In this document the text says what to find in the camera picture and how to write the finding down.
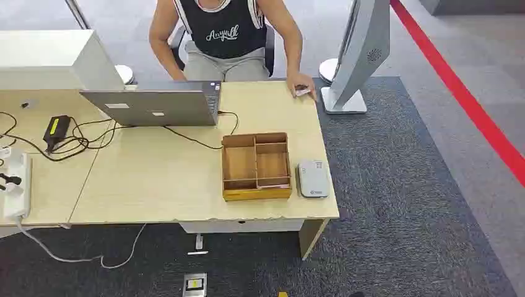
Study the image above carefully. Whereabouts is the person's left hand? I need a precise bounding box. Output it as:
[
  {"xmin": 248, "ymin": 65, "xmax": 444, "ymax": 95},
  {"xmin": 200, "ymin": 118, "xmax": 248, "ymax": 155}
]
[{"xmin": 286, "ymin": 71, "xmax": 318, "ymax": 102}]

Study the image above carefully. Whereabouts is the round white base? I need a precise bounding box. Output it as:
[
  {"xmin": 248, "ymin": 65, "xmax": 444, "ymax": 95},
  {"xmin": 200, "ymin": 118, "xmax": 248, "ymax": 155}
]
[
  {"xmin": 319, "ymin": 58, "xmax": 339, "ymax": 85},
  {"xmin": 115, "ymin": 64, "xmax": 136, "ymax": 85}
]

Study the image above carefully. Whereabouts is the silver kiosk stand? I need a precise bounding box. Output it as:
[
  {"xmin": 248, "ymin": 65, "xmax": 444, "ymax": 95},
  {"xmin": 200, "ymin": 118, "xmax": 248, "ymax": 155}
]
[{"xmin": 320, "ymin": 0, "xmax": 391, "ymax": 114}]

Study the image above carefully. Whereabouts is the person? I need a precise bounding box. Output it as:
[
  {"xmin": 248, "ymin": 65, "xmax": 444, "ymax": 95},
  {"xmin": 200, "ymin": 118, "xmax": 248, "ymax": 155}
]
[{"xmin": 148, "ymin": 0, "xmax": 319, "ymax": 102}]

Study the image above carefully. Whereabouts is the grey card reader device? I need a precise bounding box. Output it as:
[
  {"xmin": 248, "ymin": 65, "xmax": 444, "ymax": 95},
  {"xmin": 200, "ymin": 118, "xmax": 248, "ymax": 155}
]
[{"xmin": 296, "ymin": 160, "xmax": 330, "ymax": 199}]

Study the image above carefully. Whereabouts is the wooden card box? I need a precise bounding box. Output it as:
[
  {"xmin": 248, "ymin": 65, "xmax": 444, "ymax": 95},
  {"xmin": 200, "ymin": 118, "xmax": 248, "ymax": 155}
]
[{"xmin": 221, "ymin": 132, "xmax": 293, "ymax": 202}]

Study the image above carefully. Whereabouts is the dark grey carpet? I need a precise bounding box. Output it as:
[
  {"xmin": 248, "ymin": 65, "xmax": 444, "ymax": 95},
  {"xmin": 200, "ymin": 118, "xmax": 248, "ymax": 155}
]
[{"xmin": 0, "ymin": 76, "xmax": 518, "ymax": 297}]

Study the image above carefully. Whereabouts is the grey laptop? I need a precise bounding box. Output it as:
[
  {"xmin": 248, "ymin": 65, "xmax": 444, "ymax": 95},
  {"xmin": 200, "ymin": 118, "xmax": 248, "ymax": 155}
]
[{"xmin": 80, "ymin": 80, "xmax": 222, "ymax": 127}]

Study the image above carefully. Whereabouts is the red floor tape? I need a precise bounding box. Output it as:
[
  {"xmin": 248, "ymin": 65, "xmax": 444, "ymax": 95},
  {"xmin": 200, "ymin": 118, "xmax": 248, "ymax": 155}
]
[{"xmin": 389, "ymin": 0, "xmax": 525, "ymax": 189}]

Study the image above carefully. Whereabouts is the white desk underframe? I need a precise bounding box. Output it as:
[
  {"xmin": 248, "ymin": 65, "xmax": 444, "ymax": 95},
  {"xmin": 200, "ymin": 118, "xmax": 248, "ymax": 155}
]
[{"xmin": 179, "ymin": 218, "xmax": 305, "ymax": 235}]

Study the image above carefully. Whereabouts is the pale desk leg panel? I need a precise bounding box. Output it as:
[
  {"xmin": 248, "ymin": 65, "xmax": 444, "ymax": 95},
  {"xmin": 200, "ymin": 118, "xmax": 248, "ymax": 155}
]
[{"xmin": 298, "ymin": 218, "xmax": 330, "ymax": 260}]

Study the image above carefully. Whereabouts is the white floor clip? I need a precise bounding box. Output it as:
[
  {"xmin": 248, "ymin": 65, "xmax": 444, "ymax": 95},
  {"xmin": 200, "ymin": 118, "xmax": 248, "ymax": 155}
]
[{"xmin": 187, "ymin": 233, "xmax": 209, "ymax": 256}]

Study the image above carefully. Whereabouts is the metal floor socket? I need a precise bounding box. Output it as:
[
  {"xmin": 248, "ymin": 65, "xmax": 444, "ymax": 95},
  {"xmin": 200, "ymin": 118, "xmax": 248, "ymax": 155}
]
[{"xmin": 182, "ymin": 273, "xmax": 208, "ymax": 297}]

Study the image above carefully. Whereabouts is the metal pole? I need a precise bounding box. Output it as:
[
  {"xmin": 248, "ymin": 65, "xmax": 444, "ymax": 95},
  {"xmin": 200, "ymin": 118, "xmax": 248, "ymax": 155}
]
[{"xmin": 64, "ymin": 0, "xmax": 92, "ymax": 30}]

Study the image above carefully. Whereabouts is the black power adapter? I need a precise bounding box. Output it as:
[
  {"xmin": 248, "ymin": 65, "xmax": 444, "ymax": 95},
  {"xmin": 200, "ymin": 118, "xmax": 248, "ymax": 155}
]
[{"xmin": 42, "ymin": 115, "xmax": 72, "ymax": 155}]

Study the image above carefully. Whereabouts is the white cabinet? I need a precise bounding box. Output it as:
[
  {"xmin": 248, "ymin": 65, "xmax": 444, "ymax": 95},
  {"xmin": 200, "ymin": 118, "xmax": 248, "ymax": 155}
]
[{"xmin": 0, "ymin": 29, "xmax": 126, "ymax": 92}]

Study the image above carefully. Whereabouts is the white power strip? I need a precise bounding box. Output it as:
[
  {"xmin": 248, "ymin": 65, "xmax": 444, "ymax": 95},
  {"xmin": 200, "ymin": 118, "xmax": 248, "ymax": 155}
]
[{"xmin": 2, "ymin": 152, "xmax": 33, "ymax": 220}]

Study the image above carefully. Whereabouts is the black plug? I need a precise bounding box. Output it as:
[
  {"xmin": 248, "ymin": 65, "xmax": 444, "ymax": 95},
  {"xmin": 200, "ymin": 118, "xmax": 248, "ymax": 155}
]
[{"xmin": 0, "ymin": 173, "xmax": 22, "ymax": 191}]

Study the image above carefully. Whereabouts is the black laptop cable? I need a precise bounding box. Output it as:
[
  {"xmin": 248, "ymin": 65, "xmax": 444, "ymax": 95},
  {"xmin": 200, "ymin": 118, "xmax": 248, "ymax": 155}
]
[{"xmin": 49, "ymin": 110, "xmax": 240, "ymax": 161}]

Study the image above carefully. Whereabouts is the black mains cable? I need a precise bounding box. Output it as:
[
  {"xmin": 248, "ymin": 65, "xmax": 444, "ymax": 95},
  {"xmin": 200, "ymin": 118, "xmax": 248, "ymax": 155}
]
[{"xmin": 0, "ymin": 111, "xmax": 89, "ymax": 163}]

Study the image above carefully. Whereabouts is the white power strip cable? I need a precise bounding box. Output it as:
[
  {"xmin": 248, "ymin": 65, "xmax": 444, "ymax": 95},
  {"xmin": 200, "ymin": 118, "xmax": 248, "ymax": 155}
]
[{"xmin": 14, "ymin": 217, "xmax": 147, "ymax": 270}]

